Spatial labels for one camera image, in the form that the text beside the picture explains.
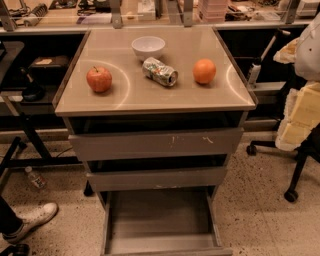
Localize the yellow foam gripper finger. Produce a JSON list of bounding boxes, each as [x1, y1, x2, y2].
[[275, 89, 310, 151], [289, 82, 320, 130]]

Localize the red apple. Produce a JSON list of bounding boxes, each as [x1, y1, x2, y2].
[[86, 66, 112, 93]]

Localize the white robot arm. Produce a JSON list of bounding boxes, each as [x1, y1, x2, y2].
[[274, 14, 320, 151]]

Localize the top drawer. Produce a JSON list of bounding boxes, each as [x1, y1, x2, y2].
[[69, 128, 243, 161]]

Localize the middle drawer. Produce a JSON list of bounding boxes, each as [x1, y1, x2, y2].
[[87, 167, 227, 192]]

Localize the grey drawer cabinet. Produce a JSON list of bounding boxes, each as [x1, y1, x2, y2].
[[52, 26, 259, 256]]

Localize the open bottom drawer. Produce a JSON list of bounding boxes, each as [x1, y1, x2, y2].
[[101, 188, 232, 256]]

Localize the black office chair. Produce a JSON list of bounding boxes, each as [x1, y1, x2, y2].
[[246, 125, 320, 203]]

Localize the orange fruit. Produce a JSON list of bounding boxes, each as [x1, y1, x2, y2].
[[192, 59, 216, 84]]

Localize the crushed soda can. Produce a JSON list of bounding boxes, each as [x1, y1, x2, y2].
[[142, 57, 178, 87]]

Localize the white bowl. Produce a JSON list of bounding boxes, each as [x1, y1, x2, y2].
[[131, 36, 166, 61]]

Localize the black box on shelf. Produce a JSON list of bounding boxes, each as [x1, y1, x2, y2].
[[29, 55, 70, 79]]

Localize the black joystick device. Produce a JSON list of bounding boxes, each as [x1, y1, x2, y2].
[[20, 67, 45, 102]]

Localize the plastic water bottle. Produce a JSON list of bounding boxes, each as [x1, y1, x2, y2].
[[25, 166, 46, 189]]

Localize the white sneaker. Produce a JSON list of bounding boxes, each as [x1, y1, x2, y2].
[[1, 203, 58, 244]]

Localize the white handled tool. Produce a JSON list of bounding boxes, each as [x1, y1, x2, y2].
[[247, 29, 290, 87]]

